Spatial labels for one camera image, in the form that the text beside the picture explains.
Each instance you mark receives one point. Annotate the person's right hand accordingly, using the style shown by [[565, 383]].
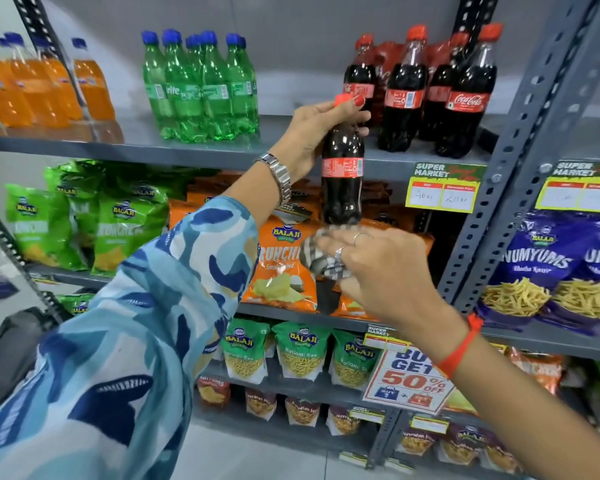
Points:
[[395, 279]]

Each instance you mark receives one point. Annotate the person's left hand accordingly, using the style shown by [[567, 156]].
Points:
[[300, 139]]

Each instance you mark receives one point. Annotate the person's right fingers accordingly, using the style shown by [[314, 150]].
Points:
[[347, 247]]

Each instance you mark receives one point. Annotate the person's left thumb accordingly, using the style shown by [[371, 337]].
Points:
[[332, 107]]

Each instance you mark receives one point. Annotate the striped grey white cloth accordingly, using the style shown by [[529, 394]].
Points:
[[320, 259]]

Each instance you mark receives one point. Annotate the cola bottle with red cap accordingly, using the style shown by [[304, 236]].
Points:
[[360, 77], [342, 184], [440, 89], [402, 99], [465, 109]]

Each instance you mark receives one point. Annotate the person's right forearm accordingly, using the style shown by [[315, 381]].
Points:
[[530, 414]]

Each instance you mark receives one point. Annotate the person's left forearm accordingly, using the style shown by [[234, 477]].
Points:
[[252, 189]]

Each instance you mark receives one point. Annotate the row of orange chips packets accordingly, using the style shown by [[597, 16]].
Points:
[[280, 264]]

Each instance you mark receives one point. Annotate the silver wristwatch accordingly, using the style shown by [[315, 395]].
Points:
[[279, 174]]

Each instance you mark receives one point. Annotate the small yellow price label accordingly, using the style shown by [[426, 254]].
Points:
[[382, 337]]

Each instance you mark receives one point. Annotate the yellow green price label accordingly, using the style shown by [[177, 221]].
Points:
[[580, 189], [445, 189]]

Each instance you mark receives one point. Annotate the green white sev packet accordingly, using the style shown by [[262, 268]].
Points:
[[245, 349], [352, 362], [302, 352]]

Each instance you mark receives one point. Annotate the group of green soda bottles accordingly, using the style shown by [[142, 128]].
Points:
[[200, 94]]

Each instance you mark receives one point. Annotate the white red promotion sign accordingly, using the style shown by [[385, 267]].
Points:
[[405, 379]]

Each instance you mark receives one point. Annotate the grey metal shelf rack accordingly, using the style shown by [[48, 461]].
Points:
[[555, 340], [180, 150]]

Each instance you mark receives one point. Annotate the row of brown mixture packets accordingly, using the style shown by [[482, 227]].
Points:
[[302, 412]]

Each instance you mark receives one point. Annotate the purple potato sticks packet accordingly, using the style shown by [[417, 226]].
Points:
[[535, 264], [597, 284]]

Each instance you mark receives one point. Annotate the red snack packet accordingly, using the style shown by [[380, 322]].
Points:
[[212, 392]]

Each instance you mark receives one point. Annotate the orange snack packet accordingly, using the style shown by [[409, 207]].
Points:
[[540, 369]]

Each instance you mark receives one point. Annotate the pile of green chips packets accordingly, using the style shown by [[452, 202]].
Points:
[[120, 224]]

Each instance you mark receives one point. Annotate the blue patterned sleeve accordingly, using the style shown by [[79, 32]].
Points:
[[130, 344]]

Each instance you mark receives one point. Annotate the small green snack packet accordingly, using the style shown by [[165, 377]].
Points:
[[77, 304]]

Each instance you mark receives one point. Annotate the group of orange soda bottles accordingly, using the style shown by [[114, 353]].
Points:
[[35, 89]]

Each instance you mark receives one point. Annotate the dark grey bag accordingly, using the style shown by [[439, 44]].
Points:
[[10, 359]]

